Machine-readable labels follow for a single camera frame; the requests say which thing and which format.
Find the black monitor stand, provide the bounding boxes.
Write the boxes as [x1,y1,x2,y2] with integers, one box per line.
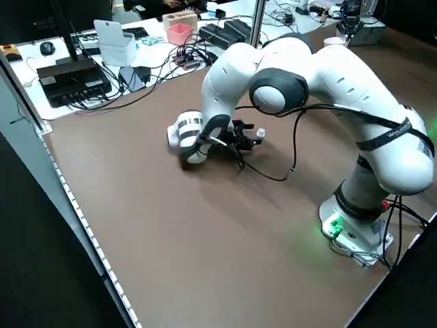
[54,0,93,68]

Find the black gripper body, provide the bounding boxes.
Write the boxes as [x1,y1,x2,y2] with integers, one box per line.
[340,0,363,18]
[225,120,250,151]

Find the black network switch box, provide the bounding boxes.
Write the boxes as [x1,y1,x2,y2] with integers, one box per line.
[36,57,113,109]

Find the silver metal case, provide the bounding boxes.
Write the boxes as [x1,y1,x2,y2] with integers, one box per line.
[351,15,387,47]

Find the white plastic container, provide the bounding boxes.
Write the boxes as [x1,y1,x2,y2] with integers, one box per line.
[93,19,137,67]

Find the white ribbed edge strip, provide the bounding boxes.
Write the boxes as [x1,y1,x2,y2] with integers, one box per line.
[41,132,143,328]

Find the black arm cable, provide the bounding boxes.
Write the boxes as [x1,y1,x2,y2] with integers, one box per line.
[197,102,432,182]

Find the black plug adapter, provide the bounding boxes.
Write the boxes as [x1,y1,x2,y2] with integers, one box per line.
[134,64,153,85]

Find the small black keyboard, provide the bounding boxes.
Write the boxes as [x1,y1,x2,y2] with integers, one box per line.
[122,26,150,40]

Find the wooden block holder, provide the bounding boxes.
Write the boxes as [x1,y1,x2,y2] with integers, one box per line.
[161,12,199,31]

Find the grey aluminium frame rail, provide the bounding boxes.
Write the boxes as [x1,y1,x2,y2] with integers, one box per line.
[0,54,54,135]

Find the usb hub with plugs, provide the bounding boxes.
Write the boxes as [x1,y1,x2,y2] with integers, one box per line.
[171,51,219,72]

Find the black power supply box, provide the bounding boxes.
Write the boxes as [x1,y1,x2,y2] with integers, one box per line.
[223,19,256,47]
[198,23,247,52]

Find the black power strip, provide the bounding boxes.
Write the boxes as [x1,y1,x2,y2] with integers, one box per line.
[70,31,102,55]

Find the black base cables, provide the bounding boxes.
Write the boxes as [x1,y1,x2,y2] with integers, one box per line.
[373,193,430,271]

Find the yellow black device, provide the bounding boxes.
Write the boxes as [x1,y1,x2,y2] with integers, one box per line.
[0,44,20,63]

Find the pink plastic box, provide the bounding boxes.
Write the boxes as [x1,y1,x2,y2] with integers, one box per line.
[165,23,195,46]

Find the dark phone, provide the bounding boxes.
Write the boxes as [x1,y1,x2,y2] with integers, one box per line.
[118,66,147,92]

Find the long black cable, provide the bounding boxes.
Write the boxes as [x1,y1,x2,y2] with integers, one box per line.
[68,44,219,112]

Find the aluminium post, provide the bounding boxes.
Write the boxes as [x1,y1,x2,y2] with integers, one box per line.
[251,0,266,47]

